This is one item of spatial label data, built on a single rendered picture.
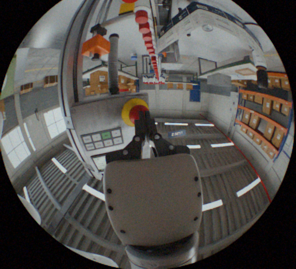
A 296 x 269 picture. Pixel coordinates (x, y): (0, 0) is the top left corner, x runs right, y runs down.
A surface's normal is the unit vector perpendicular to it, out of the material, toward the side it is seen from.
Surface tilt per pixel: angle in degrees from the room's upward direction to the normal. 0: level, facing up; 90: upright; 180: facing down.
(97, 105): 90
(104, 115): 90
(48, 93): 90
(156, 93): 90
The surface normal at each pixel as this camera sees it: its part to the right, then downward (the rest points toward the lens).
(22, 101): 0.98, 0.03
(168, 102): -0.19, 0.35
